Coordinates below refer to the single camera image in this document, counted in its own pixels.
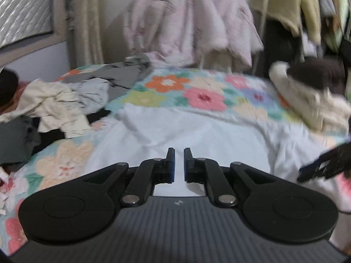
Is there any dark grey garment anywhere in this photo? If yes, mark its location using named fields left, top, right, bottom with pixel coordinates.
left=63, top=53, right=152, bottom=89

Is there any pink floral quilt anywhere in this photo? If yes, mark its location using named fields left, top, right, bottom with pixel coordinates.
left=123, top=0, right=264, bottom=66

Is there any dark grey-green garment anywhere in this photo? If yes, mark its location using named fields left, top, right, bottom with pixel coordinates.
left=0, top=115, right=41, bottom=167

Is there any black round object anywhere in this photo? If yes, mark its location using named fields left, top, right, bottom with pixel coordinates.
left=0, top=68, right=20, bottom=106

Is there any beige window frame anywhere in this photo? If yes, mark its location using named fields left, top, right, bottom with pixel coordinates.
left=0, top=0, right=69, bottom=63

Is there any light grey garment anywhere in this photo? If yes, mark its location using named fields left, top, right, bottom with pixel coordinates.
left=70, top=78, right=111, bottom=114

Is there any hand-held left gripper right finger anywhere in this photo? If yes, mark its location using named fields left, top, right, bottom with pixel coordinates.
left=183, top=147, right=277, bottom=207

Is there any beige hanging cloth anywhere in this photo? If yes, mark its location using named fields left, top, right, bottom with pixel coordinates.
left=203, top=48, right=249, bottom=70

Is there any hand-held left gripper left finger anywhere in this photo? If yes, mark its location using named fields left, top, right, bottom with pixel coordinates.
left=82, top=147, right=176, bottom=208

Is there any white fleece garment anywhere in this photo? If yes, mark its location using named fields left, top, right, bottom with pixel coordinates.
left=88, top=103, right=351, bottom=214

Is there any cream printed garment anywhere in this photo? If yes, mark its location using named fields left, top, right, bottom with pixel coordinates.
left=0, top=78, right=92, bottom=139

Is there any yellow-green hanging garment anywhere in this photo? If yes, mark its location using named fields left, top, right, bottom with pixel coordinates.
left=251, top=0, right=321, bottom=43

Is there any beige curtain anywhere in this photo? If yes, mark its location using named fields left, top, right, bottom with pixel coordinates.
left=67, top=0, right=105, bottom=66

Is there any silver quilted panel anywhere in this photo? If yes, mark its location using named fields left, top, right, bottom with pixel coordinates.
left=0, top=0, right=55, bottom=48

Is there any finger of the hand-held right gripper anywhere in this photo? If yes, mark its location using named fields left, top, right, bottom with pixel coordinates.
left=297, top=140, right=351, bottom=183

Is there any black hanging jacket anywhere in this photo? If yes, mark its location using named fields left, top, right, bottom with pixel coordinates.
left=340, top=30, right=351, bottom=66

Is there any black garment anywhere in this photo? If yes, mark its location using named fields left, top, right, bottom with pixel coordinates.
left=33, top=110, right=111, bottom=144

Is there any cream and brown fleece jacket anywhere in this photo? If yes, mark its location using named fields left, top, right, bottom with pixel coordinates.
left=269, top=57, right=351, bottom=136

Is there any dark hanging garment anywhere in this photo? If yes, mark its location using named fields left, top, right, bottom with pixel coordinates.
left=256, top=19, right=302, bottom=74

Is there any floral bedspread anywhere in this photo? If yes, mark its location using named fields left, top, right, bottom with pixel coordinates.
left=0, top=64, right=351, bottom=255

